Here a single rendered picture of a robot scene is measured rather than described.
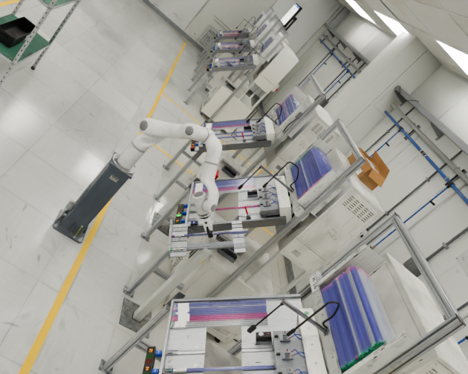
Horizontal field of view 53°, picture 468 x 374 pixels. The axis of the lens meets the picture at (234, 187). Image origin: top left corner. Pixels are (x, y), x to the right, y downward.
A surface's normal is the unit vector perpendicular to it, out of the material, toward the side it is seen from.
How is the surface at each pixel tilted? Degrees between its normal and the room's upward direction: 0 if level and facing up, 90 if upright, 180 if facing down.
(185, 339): 44
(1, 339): 0
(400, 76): 90
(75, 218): 90
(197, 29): 90
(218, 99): 90
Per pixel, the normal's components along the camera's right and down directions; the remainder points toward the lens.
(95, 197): 0.04, 0.50
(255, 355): -0.05, -0.89
